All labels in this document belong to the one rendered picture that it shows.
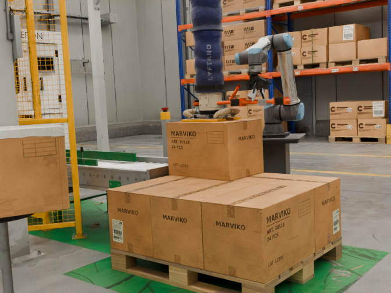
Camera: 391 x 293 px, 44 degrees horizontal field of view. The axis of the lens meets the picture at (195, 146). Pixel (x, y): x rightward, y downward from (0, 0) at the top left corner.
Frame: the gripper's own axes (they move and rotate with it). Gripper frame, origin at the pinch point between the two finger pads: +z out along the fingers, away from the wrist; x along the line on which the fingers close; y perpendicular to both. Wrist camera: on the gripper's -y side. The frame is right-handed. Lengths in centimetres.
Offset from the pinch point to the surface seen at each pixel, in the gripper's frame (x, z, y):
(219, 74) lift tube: 2.8, -20.5, 31.4
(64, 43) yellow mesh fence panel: 47, -53, 151
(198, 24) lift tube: 12, -57, 40
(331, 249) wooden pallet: -8, 100, -47
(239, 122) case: 10.7, 14.0, 9.9
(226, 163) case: 23.5, 40.5, 13.1
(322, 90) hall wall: -837, -5, 341
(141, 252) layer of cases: 83, 91, 40
